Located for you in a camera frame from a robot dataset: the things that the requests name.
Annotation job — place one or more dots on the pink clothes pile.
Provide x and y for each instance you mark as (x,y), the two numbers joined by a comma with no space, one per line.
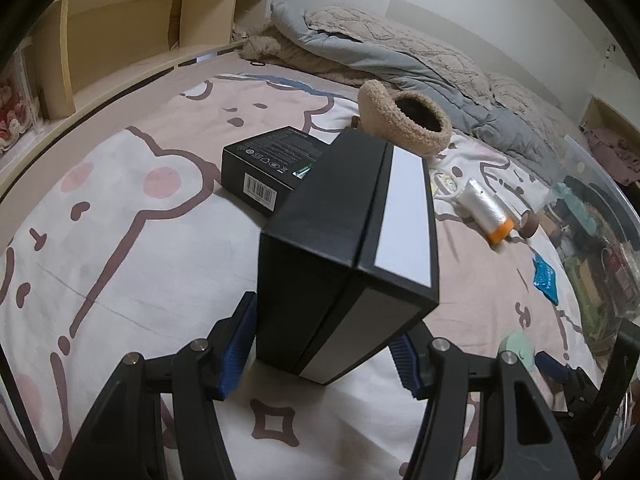
(613,154)

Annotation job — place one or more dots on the wooden bedside shelf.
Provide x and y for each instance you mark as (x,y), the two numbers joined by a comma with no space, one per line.
(84,53)

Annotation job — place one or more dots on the brown bandage roll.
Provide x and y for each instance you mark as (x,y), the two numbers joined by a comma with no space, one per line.
(528,225)

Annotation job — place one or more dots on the right beige pillow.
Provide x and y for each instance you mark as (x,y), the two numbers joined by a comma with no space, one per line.
(547,120)

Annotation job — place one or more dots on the large black white box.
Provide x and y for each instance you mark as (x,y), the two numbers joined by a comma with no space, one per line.
(349,262)

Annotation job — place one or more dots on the beige pillow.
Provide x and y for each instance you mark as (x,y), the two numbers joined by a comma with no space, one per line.
(547,120)
(451,64)

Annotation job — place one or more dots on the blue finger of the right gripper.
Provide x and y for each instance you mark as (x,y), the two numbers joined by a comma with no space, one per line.
(552,369)

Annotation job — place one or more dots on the blue snack packet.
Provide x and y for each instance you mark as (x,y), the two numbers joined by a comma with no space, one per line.
(545,279)

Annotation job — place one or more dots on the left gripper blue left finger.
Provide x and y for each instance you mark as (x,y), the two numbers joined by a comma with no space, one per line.
(234,344)

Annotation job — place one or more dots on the clear roll with orange cap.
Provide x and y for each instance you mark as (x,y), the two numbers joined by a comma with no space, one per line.
(486,212)

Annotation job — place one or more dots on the grey blue duvet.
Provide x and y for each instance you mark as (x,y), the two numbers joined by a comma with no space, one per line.
(495,125)

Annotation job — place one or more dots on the beige fuzzy earmuffs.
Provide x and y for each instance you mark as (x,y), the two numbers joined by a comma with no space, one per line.
(407,119)

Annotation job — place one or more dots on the clear plastic storage bin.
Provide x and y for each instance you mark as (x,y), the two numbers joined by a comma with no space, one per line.
(595,231)

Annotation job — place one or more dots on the left beige pillow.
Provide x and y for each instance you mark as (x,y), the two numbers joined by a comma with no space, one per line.
(451,64)

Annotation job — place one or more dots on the cartoon bear blanket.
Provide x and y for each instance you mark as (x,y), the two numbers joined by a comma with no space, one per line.
(63,333)

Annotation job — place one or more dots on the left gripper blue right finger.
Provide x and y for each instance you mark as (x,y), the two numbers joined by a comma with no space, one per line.
(412,359)

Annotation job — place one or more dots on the wall cubby shelf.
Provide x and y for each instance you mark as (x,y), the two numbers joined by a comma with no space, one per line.
(599,115)

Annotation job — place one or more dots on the small black product box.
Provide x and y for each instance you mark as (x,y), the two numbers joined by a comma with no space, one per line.
(264,170)

